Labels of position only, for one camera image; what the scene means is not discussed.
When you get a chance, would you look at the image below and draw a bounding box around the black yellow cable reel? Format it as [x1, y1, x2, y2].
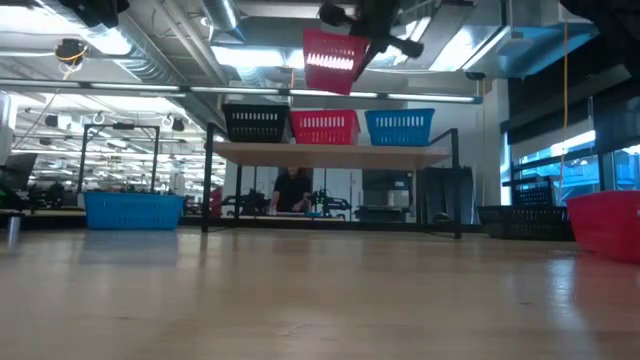
[53, 38, 90, 67]

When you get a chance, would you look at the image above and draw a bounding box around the black slotted crate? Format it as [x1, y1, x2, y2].
[501, 175, 557, 208]

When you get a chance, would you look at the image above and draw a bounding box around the black plastic slotted basket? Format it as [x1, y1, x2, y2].
[477, 205, 575, 242]
[221, 103, 292, 144]

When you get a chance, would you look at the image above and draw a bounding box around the long ceiling light strip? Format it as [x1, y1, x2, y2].
[0, 77, 484, 105]

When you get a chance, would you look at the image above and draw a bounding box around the rectangular silver ceiling duct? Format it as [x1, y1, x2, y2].
[429, 0, 601, 80]

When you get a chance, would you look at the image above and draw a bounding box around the black aluminium table frame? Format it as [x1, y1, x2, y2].
[179, 214, 481, 234]

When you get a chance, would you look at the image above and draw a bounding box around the red plastic slotted basket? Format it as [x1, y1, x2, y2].
[289, 109, 362, 147]
[302, 27, 371, 96]
[566, 189, 640, 265]

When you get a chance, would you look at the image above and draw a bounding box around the blue plastic slotted basket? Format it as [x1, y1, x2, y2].
[364, 108, 436, 148]
[83, 191, 186, 232]

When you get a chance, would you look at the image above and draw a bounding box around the person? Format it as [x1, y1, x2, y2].
[271, 167, 316, 216]

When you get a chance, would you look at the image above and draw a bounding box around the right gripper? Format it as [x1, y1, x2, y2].
[318, 0, 426, 79]

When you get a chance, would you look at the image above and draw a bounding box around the dark monitor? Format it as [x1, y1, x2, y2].
[0, 152, 39, 192]

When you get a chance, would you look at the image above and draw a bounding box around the black workstation rig frame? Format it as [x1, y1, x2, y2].
[76, 123, 162, 195]

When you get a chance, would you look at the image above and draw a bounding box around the round silver ceiling duct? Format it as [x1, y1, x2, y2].
[199, 0, 241, 31]

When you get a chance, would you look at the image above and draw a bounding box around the wooden shelf with black legs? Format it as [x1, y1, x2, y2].
[202, 122, 464, 240]

